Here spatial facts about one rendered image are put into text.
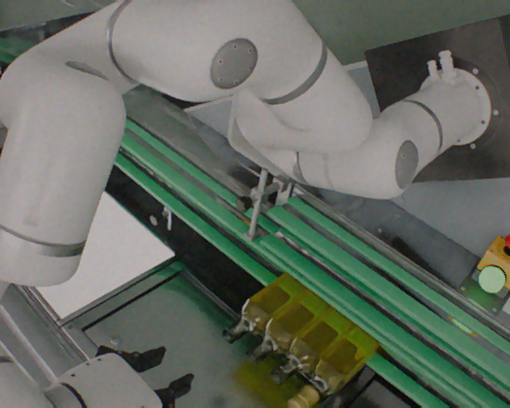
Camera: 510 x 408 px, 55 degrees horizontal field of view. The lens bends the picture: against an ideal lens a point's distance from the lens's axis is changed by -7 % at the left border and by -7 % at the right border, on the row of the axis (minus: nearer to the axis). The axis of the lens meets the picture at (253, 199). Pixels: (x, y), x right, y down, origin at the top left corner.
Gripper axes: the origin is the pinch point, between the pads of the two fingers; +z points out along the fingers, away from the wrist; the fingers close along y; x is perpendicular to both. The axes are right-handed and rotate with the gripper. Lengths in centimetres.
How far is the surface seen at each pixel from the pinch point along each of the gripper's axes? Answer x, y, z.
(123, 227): -16, -50, 39
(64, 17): 21, -103, 41
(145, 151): 3, -55, 42
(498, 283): 21, 26, 45
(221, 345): -18.1, -10.6, 33.7
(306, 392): -6.1, 11.4, 24.3
